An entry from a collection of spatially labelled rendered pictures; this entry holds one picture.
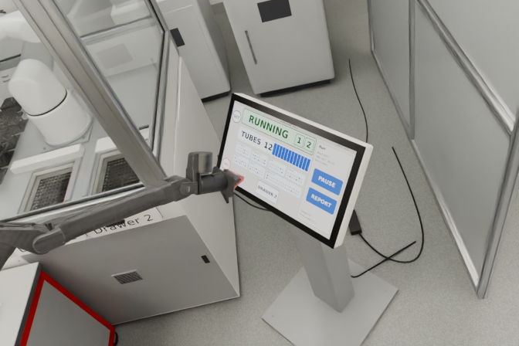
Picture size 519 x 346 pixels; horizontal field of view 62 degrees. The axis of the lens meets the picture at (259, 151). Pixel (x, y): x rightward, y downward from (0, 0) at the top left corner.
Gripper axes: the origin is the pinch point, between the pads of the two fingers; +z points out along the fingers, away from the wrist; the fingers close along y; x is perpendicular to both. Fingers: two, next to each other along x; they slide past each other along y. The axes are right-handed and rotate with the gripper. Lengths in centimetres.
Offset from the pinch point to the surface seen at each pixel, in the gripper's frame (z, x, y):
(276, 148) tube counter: 0.7, -14.7, -10.1
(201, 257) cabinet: 19, 52, 27
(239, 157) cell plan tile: 0.8, -5.7, 4.1
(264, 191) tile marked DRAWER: 0.9, 0.3, -9.8
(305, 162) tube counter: 0.8, -14.8, -21.4
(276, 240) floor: 83, 63, 33
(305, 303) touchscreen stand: 65, 72, -4
